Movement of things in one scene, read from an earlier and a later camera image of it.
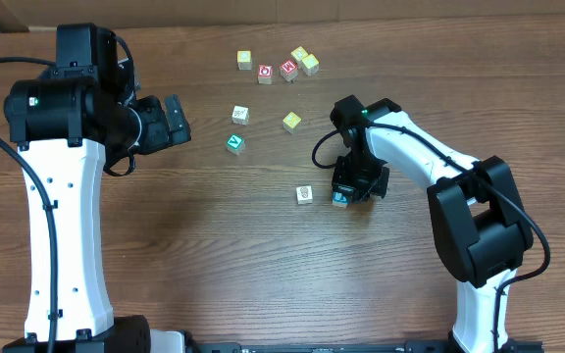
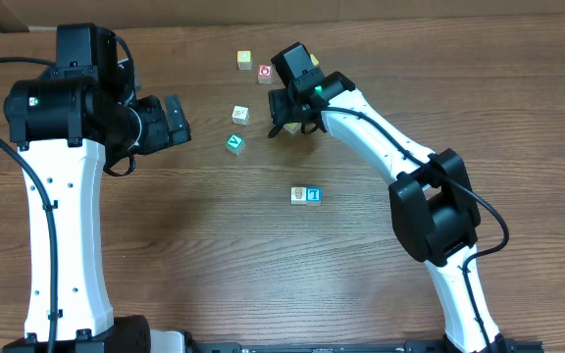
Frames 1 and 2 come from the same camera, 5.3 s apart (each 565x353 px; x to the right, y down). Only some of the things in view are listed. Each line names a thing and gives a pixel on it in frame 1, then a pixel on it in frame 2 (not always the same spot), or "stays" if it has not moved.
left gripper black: [163, 124] stays
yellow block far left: [244, 60] stays
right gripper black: [359, 181] to [285, 107]
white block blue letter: [339, 200] to [314, 195]
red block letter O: [265, 74] stays
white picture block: [240, 115] stays
